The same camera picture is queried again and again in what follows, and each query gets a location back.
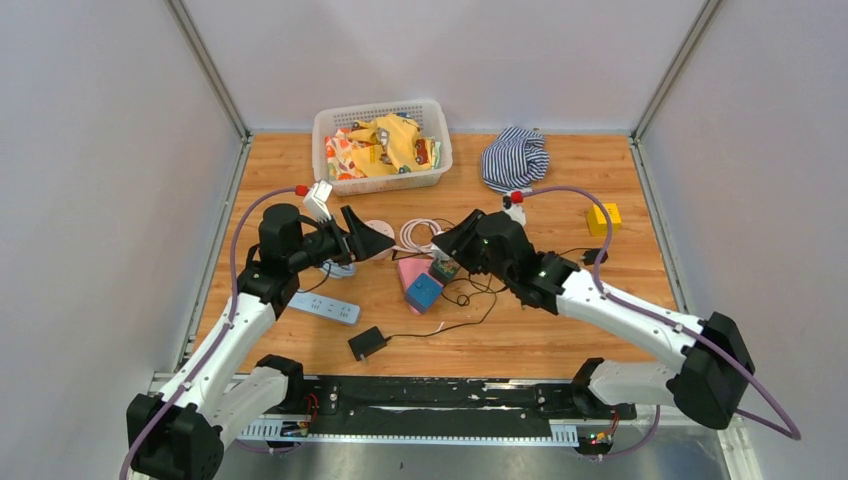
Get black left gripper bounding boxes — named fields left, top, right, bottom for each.
left=288, top=206, right=394, bottom=273

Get dark green adapter plug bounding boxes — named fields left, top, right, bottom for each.
left=428, top=259, right=461, bottom=285

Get pink triangular power strip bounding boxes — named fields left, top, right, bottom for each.
left=397, top=258, right=435, bottom=293

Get blue cube socket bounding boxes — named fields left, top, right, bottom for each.
left=404, top=273, right=444, bottom=315

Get yellow cube socket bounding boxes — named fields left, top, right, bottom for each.
left=586, top=203, right=622, bottom=237

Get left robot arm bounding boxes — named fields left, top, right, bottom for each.
left=119, top=204, right=395, bottom=479

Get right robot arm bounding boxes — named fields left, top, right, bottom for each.
left=433, top=210, right=755, bottom=430

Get small black plug adapter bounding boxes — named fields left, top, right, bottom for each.
left=560, top=247, right=609, bottom=266

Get round pink power strip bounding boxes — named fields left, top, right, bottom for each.
left=366, top=220, right=395, bottom=240

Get white power strip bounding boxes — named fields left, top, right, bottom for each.
left=288, top=292, right=361, bottom=326

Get blue white striped cloth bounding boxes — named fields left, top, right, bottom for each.
left=481, top=127, right=550, bottom=194

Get white plastic basket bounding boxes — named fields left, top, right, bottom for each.
left=312, top=100, right=453, bottom=195

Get black power adapter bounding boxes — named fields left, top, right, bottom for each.
left=348, top=326, right=389, bottom=362

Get yellow patterned clothes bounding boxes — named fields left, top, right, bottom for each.
left=324, top=112, right=441, bottom=181

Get coiled pink cable with plug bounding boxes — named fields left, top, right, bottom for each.
left=396, top=218, right=445, bottom=256

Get thin black adapter cable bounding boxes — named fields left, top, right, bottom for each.
left=384, top=218, right=501, bottom=340

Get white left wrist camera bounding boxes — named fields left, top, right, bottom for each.
left=303, top=179, right=333, bottom=222

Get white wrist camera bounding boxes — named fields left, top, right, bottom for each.
left=502, top=190, right=527, bottom=227
left=303, top=179, right=333, bottom=222

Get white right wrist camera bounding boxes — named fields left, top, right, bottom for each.
left=502, top=190, right=527, bottom=227

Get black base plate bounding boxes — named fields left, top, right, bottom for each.
left=266, top=375, right=636, bottom=440

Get aluminium frame rail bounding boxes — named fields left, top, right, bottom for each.
left=164, top=0, right=250, bottom=143

